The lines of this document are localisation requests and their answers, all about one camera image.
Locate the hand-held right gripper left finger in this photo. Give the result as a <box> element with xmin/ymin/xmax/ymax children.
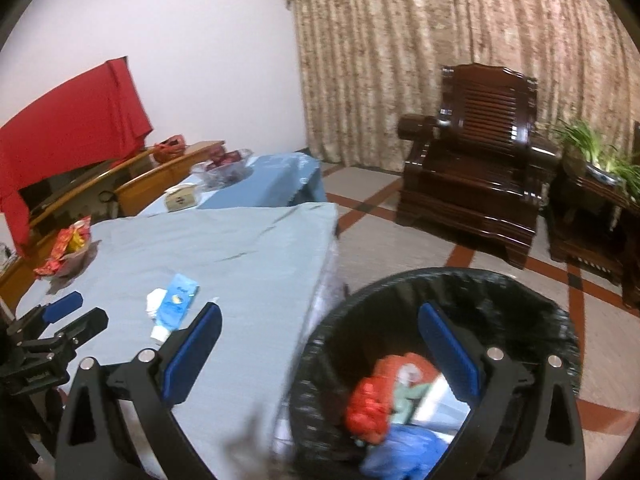
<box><xmin>54</xmin><ymin>301</ymin><xmax>224</xmax><ymax>480</ymax></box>

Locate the grey tablecloth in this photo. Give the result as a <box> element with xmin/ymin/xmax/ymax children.
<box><xmin>15</xmin><ymin>201</ymin><xmax>351</xmax><ymax>480</ymax></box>

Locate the red plastic bag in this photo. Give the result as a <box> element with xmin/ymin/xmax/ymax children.
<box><xmin>345</xmin><ymin>377</ymin><xmax>396</xmax><ymax>443</ymax></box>

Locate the blue tablecloth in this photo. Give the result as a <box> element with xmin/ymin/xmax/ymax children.
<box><xmin>137</xmin><ymin>152</ymin><xmax>328</xmax><ymax>218</ymax></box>

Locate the dark wooden side table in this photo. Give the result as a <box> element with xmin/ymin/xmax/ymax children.
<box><xmin>547</xmin><ymin>155</ymin><xmax>640</xmax><ymax>311</ymax></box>

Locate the black television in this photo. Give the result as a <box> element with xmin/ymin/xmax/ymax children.
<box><xmin>17</xmin><ymin>160</ymin><xmax>116</xmax><ymax>211</ymax></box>

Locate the blue and white plant pot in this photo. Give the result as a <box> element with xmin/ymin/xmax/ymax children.
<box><xmin>587</xmin><ymin>162</ymin><xmax>626</xmax><ymax>187</ymax></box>

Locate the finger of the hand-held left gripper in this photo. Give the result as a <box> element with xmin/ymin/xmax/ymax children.
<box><xmin>6</xmin><ymin>291</ymin><xmax>84</xmax><ymax>335</ymax></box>
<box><xmin>17</xmin><ymin>307</ymin><xmax>109</xmax><ymax>357</ymax></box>

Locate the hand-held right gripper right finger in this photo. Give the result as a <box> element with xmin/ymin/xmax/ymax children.
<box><xmin>417</xmin><ymin>301</ymin><xmax>586</xmax><ymax>480</ymax></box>

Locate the blue squeeze tube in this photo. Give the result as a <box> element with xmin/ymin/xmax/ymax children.
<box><xmin>150</xmin><ymin>272</ymin><xmax>201</xmax><ymax>345</ymax></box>

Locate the dark wooden armchair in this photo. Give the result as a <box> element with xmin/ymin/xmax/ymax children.
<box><xmin>396</xmin><ymin>62</ymin><xmax>561</xmax><ymax>271</ymax></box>

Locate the blue plastic bag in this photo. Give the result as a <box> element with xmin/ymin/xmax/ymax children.
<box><xmin>360</xmin><ymin>425</ymin><xmax>456</xmax><ymax>480</ymax></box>

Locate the red cloth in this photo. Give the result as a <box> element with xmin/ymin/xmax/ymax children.
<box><xmin>0</xmin><ymin>57</ymin><xmax>153</xmax><ymax>253</ymax></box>

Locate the white crumpled tissue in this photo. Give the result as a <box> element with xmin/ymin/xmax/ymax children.
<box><xmin>144</xmin><ymin>287</ymin><xmax>169</xmax><ymax>319</ymax></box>

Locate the green potted plant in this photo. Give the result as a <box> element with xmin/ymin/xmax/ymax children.
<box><xmin>555</xmin><ymin>119</ymin><xmax>640</xmax><ymax>186</ymax></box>

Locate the glass fruit bowl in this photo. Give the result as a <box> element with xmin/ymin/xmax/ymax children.
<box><xmin>192</xmin><ymin>149</ymin><xmax>253</xmax><ymax>188</ymax></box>

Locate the trash bin with black liner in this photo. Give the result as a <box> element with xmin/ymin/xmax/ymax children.
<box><xmin>287</xmin><ymin>267</ymin><xmax>583</xmax><ymax>480</ymax></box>

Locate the orange mesh bag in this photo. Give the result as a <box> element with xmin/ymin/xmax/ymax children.
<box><xmin>372</xmin><ymin>352</ymin><xmax>441</xmax><ymax>386</ymax></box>

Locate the glass snack bowl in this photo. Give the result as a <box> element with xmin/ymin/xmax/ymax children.
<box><xmin>55</xmin><ymin>240</ymin><xmax>101</xmax><ymax>279</ymax></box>

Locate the beige tissue box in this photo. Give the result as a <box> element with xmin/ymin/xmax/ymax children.
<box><xmin>164</xmin><ymin>184</ymin><xmax>200</xmax><ymax>212</ymax></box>

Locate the beige patterned curtain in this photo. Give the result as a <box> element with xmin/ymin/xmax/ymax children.
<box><xmin>280</xmin><ymin>0</ymin><xmax>640</xmax><ymax>181</ymax></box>

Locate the green cloth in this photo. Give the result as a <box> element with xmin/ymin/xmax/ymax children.
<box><xmin>387</xmin><ymin>382</ymin><xmax>433</xmax><ymax>426</ymax></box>

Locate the red bag on cabinet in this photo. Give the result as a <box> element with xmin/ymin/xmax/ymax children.
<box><xmin>152</xmin><ymin>135</ymin><xmax>187</xmax><ymax>163</ymax></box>

